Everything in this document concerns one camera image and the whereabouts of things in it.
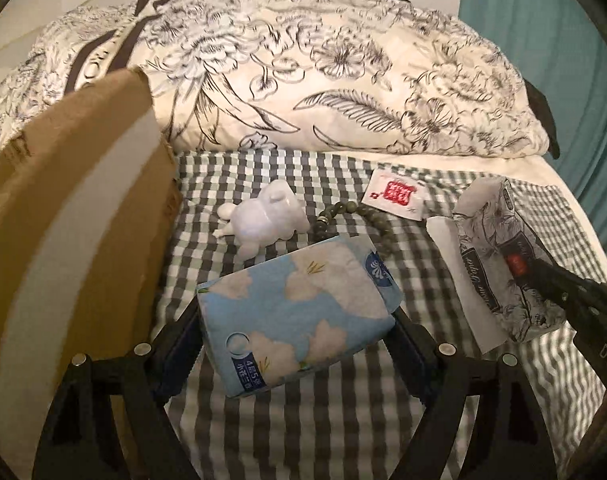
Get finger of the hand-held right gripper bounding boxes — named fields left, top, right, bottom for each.
left=529, top=258, right=607, bottom=318

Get white sachet with red seal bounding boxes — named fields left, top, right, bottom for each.
left=361, top=169, right=426, bottom=222

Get brown cardboard box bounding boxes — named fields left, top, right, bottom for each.
left=0, top=67, right=182, bottom=461

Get blue floral tissue pack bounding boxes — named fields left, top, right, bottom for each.
left=196, top=235, right=404, bottom=399

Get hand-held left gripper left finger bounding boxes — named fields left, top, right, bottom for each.
left=31, top=304, right=202, bottom=480

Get teal curtain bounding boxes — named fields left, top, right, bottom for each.
left=457, top=0, right=607, bottom=271

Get checked cloth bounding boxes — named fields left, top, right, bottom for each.
left=148, top=149, right=607, bottom=480

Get floral black-white duvet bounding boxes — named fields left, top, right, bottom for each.
left=0, top=0, right=551, bottom=171

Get white figurine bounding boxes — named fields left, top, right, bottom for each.
left=214, top=180, right=309, bottom=261

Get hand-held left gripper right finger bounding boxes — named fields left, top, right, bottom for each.
left=382, top=309, right=557, bottom=480

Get black-white floral tissue pack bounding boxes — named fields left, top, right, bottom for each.
left=426, top=177, right=569, bottom=353

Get dark bead bracelet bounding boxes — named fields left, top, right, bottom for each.
left=308, top=200, right=391, bottom=256

